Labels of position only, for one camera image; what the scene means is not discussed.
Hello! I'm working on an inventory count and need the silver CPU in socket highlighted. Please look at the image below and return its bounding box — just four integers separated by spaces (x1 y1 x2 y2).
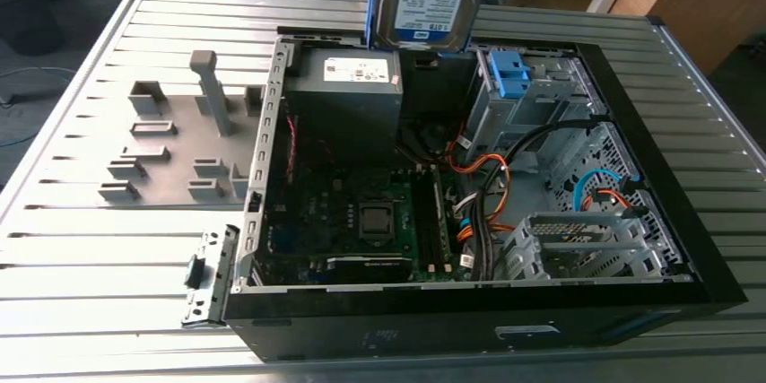
357 203 396 240

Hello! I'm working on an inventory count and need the orange power wire bundle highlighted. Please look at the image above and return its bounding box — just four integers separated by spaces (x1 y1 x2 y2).
446 152 516 248

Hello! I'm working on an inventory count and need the hard disk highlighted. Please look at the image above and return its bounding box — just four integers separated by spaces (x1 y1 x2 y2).
361 0 498 56

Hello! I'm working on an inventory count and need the black graphics card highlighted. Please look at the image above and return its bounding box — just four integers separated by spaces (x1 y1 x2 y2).
325 255 413 283

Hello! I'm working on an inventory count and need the black PC case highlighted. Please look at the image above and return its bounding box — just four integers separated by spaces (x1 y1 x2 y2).
224 26 748 362

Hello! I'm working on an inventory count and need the green motherboard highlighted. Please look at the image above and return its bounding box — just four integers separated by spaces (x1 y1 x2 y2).
261 162 462 285

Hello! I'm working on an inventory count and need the orange disk power wire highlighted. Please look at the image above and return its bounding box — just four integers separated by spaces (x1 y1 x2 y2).
583 191 648 219

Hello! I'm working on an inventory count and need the metal case latch bracket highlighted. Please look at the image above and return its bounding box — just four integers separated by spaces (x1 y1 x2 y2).
180 223 240 328

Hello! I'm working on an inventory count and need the metal optical drive cage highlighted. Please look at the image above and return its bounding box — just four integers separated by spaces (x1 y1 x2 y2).
466 48 606 164

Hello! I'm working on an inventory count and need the green RAM stick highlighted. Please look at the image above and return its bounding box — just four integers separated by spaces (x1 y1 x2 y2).
433 166 454 270

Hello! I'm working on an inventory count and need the black office chair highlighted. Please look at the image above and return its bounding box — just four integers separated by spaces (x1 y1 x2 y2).
0 0 67 57

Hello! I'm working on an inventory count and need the blue plastic drive latch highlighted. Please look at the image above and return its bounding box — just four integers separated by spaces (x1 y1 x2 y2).
487 49 532 100

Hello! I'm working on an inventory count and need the thick black case cable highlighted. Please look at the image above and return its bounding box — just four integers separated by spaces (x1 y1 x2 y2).
470 120 599 281

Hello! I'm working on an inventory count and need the blue data wire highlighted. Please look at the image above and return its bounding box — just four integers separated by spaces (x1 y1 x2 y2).
574 168 642 213

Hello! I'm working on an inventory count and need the metal disk bay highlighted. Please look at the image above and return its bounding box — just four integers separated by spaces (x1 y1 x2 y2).
499 211 683 281

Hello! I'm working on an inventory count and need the blue floor cable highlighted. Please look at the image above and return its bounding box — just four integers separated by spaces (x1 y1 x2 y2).
0 129 37 149

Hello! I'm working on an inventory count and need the thin red wire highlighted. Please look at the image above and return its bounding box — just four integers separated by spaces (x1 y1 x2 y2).
284 113 300 182

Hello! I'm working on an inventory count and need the grey parts rack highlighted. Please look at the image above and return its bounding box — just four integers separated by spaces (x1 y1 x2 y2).
95 49 268 212

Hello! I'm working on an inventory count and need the black RAM slot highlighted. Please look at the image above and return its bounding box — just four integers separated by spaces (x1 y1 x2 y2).
415 166 436 270

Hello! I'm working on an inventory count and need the black CPU fan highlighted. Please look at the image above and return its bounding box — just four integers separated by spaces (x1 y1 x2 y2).
397 116 462 162

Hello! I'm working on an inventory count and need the grey power supply unit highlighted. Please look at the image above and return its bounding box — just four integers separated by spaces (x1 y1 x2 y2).
284 48 403 164

